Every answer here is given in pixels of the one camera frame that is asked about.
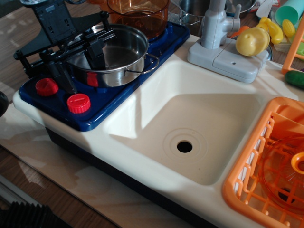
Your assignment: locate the transparent orange lid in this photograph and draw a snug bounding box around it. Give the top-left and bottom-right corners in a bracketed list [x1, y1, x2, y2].
[258, 135, 304, 214]

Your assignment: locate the cream toy sink unit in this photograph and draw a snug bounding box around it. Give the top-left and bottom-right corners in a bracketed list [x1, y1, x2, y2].
[13, 36, 304, 228]

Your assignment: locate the yellow toy corn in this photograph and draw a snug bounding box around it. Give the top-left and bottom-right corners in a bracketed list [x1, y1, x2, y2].
[282, 19, 296, 38]

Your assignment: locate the teal plastic cup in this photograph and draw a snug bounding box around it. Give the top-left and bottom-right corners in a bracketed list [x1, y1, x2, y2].
[275, 0, 304, 26]

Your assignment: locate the black round object left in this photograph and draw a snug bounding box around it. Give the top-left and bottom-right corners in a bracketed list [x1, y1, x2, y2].
[0, 91, 9, 117]

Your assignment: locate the blue toy stove top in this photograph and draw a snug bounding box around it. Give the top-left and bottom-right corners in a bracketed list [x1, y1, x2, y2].
[19, 22, 190, 132]

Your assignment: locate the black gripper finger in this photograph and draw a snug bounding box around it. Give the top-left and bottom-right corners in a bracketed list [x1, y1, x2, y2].
[85, 39, 105, 70]
[47, 61, 78, 94]

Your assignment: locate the red stove knob left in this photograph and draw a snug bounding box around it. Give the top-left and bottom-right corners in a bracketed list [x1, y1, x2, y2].
[35, 78, 59, 96]

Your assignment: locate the orange dish rack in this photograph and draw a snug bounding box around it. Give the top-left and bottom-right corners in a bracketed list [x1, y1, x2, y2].
[222, 97, 304, 228]

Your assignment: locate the stainless steel pan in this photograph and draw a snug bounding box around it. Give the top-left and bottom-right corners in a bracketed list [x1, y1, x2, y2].
[67, 24, 160, 88]

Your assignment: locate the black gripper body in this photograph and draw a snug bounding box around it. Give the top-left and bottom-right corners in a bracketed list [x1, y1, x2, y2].
[14, 0, 114, 78]

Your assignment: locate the grey toy faucet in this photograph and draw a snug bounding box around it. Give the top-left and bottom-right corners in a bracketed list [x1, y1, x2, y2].
[188, 0, 268, 83]

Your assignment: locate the green toy vegetable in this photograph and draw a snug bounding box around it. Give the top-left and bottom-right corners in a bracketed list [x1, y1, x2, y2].
[285, 70, 304, 89]

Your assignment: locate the red stove knob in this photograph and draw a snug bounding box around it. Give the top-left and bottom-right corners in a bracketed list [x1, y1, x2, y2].
[35, 78, 59, 96]
[66, 93, 91, 114]

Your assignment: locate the black base bottom left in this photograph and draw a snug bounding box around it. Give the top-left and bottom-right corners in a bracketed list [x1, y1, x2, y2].
[0, 202, 71, 228]

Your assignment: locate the transparent orange pot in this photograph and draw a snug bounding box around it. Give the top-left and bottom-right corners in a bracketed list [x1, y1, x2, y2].
[89, 0, 170, 39]

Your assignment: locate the steel bowl background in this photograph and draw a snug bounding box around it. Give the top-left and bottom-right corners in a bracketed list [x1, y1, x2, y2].
[226, 0, 256, 16]

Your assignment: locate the yellow toy potato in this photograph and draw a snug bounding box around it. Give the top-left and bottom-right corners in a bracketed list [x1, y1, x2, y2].
[236, 27, 270, 57]

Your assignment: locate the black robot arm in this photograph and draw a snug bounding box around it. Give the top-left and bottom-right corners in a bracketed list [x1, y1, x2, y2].
[14, 0, 114, 94]

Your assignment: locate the orange plastic basket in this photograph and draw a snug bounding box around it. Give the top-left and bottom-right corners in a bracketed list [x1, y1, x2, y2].
[281, 17, 304, 74]

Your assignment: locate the yellow toy banana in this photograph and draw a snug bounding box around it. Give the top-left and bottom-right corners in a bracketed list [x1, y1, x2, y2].
[256, 17, 284, 45]

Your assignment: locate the red stove knob right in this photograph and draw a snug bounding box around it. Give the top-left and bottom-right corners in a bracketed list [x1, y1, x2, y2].
[66, 93, 91, 114]

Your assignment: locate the small steel pot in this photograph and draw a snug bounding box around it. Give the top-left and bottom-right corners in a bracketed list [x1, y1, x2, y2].
[178, 0, 210, 26]

